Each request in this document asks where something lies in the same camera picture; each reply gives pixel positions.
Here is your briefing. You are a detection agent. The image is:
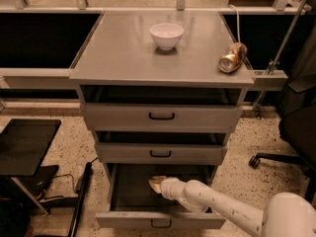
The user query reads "middle grey drawer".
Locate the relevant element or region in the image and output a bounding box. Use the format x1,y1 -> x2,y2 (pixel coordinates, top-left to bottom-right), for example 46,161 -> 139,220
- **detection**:
95,131 -> 227,165

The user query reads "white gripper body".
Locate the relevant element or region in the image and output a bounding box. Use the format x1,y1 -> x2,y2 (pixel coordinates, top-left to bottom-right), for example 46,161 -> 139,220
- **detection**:
160,178 -> 186,200

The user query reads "grey drawer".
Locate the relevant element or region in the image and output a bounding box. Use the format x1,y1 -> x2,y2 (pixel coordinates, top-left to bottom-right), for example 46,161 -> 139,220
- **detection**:
96,164 -> 225,229
95,131 -> 227,165
80,85 -> 241,133

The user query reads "dark side table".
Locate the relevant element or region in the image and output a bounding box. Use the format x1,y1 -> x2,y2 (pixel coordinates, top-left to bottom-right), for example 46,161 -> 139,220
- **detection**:
0,118 -> 62,215

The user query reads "gold soda can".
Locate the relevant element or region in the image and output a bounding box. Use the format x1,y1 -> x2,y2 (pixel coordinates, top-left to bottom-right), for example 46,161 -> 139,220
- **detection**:
218,42 -> 248,73

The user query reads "black pole on floor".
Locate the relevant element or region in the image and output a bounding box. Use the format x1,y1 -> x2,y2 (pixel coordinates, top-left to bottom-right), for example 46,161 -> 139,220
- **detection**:
67,162 -> 92,237

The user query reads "top grey drawer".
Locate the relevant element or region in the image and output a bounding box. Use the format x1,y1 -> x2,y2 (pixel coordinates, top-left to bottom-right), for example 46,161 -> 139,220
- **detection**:
80,85 -> 241,133

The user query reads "white ceramic bowl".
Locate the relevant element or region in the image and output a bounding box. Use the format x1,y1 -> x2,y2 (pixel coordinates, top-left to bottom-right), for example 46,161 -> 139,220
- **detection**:
150,23 -> 184,50

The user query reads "black office chair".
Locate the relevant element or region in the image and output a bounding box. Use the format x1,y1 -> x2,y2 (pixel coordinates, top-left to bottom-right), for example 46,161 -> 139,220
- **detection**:
249,26 -> 316,202

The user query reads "grey drawer cabinet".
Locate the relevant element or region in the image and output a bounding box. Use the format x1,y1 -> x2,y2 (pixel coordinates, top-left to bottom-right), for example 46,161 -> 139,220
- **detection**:
68,9 -> 256,176

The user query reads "white cable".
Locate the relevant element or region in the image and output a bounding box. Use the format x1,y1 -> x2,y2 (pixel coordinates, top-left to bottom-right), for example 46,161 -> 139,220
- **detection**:
228,4 -> 241,43

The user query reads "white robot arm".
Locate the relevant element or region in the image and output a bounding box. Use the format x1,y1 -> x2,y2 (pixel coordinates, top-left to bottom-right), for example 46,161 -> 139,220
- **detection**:
149,176 -> 316,237

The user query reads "metal clamp rod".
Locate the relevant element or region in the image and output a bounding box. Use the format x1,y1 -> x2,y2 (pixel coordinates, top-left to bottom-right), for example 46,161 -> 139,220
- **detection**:
252,0 -> 307,119

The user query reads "bottom grey drawer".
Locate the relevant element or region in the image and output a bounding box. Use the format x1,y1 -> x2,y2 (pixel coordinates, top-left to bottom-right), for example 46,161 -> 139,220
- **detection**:
96,164 -> 225,229

